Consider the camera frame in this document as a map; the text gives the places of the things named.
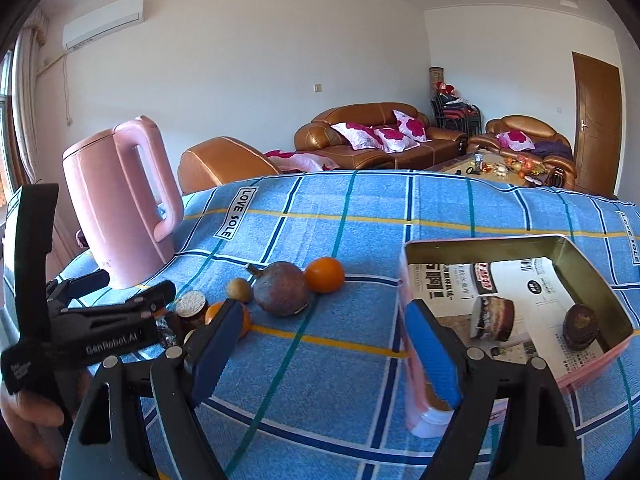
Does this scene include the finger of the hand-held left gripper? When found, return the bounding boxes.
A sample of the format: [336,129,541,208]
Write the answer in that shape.
[46,269,112,307]
[59,280,177,324]

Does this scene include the brown wooden door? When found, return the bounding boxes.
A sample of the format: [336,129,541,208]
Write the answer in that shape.
[571,51,623,196]

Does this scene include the stacked dark chairs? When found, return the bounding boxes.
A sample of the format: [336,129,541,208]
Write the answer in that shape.
[431,95,482,133]

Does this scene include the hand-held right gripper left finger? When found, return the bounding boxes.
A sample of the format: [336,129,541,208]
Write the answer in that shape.
[64,299,246,480]

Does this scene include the window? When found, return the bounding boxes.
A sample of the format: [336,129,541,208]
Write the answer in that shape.
[0,50,21,211]

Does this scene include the brown leather chaise sofa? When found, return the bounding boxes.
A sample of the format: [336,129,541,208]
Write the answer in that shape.
[177,137,281,195]

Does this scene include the dark purple round fruit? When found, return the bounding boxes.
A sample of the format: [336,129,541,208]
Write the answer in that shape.
[246,261,312,318]

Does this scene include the wooden coffee table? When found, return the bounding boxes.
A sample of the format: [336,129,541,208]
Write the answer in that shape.
[425,150,551,188]

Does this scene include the white wall cable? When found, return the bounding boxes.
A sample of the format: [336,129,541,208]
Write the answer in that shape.
[63,50,73,127]

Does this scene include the beige curtain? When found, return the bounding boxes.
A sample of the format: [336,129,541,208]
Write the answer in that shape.
[10,10,51,186]

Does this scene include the brown leather armchair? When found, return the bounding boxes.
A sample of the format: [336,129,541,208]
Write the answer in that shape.
[470,115,578,190]

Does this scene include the assorted fruit pile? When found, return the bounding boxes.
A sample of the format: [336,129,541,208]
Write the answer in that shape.
[495,155,546,178]

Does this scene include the person's left hand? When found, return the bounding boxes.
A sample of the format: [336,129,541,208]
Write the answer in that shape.
[0,389,68,469]

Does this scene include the purple cloth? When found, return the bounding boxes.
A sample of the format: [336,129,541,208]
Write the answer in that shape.
[532,141,573,160]

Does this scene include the pink electric kettle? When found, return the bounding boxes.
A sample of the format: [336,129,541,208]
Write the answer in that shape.
[62,116,185,290]

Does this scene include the printed paper sheet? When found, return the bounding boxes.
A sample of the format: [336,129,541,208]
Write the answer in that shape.
[410,256,608,376]

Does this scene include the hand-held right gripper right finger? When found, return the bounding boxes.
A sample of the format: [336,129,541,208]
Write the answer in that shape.
[404,299,587,480]

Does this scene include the white air conditioner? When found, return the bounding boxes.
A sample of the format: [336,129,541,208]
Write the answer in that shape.
[62,0,146,52]

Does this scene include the white pink floral pillow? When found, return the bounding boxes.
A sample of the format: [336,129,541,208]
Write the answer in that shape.
[497,130,536,150]
[392,109,430,142]
[331,122,386,151]
[372,127,421,153]

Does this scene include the blue plaid tablecloth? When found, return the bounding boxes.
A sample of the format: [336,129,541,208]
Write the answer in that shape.
[42,170,640,480]

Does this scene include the brown leather three-seat sofa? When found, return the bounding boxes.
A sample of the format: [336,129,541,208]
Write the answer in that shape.
[294,102,471,171]

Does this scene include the pink tin box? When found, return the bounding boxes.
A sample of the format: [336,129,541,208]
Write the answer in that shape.
[398,234,635,438]

